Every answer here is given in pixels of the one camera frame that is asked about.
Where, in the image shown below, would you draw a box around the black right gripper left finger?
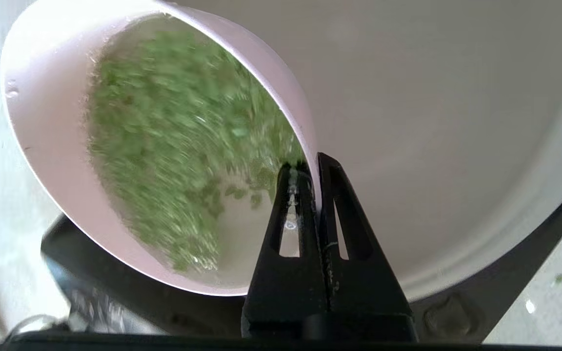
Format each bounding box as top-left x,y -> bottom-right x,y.
241,162 -> 331,340

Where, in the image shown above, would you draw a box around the black rice cooker base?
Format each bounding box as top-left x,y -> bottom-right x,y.
41,166 -> 562,344

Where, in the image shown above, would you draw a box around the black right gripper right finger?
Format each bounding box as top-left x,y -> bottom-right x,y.
316,152 -> 419,342

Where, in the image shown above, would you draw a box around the pink bowl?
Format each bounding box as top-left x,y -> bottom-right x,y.
0,0 -> 321,297

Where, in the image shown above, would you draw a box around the grey inner cooking pot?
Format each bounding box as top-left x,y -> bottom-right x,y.
169,0 -> 562,302

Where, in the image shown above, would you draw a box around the chopped green onions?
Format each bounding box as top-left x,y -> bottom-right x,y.
86,29 -> 306,273

